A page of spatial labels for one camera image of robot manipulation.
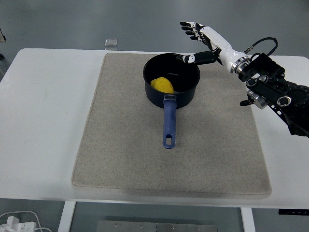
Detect white table leg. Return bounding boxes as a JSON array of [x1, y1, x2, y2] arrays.
[[57, 201, 77, 232], [240, 207, 256, 232]]

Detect blue pot with handle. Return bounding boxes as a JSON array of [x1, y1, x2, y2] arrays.
[[142, 53, 201, 150]]

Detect white power strip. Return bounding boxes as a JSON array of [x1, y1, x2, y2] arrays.
[[0, 216, 37, 232]]

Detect white cable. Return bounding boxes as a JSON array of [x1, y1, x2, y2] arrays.
[[0, 210, 53, 232]]

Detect black table control panel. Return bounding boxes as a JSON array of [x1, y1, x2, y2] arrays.
[[278, 208, 309, 216]]

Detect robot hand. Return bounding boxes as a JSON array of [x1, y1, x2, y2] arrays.
[[176, 21, 242, 72]]

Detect yellow potato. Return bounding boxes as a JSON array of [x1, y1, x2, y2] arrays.
[[150, 76, 175, 95]]

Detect beige mat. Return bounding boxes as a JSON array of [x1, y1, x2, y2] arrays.
[[71, 52, 273, 200]]

